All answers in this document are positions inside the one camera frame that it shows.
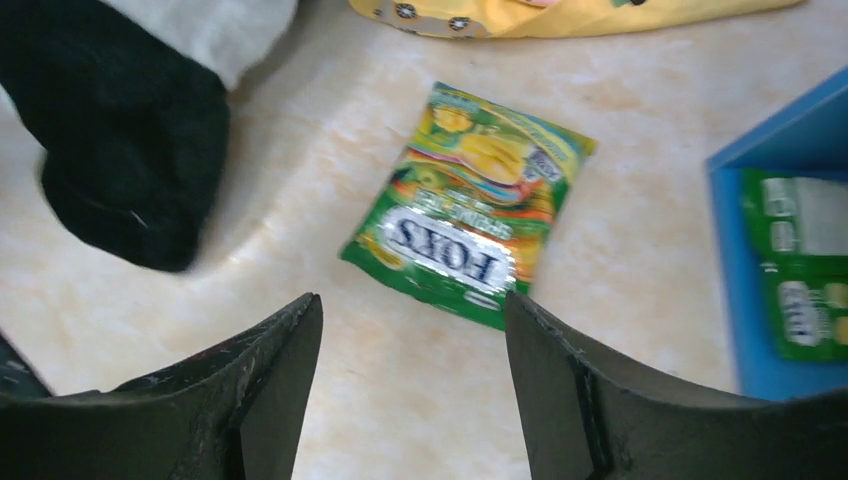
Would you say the green yellow candy bag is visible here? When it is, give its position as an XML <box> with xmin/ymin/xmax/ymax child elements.
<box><xmin>740</xmin><ymin>168</ymin><xmax>847</xmax><ymax>362</ymax></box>

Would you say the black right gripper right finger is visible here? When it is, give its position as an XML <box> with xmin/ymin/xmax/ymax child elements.
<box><xmin>504</xmin><ymin>293</ymin><xmax>847</xmax><ymax>479</ymax></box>

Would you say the blue yellow pink shelf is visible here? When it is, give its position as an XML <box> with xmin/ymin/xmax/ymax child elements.
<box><xmin>707</xmin><ymin>71</ymin><xmax>847</xmax><ymax>401</ymax></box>

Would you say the black white checkered pillow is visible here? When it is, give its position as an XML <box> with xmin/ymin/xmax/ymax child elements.
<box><xmin>1</xmin><ymin>0</ymin><xmax>297</xmax><ymax>272</ymax></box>

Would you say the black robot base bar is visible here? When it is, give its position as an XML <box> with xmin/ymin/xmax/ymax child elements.
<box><xmin>1</xmin><ymin>336</ymin><xmax>51</xmax><ymax>398</ymax></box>

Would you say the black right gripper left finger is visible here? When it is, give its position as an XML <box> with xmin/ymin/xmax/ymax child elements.
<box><xmin>1</xmin><ymin>293</ymin><xmax>323</xmax><ymax>479</ymax></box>

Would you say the yellow white printed cloth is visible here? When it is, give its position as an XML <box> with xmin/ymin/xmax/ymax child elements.
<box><xmin>349</xmin><ymin>0</ymin><xmax>797</xmax><ymax>39</ymax></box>

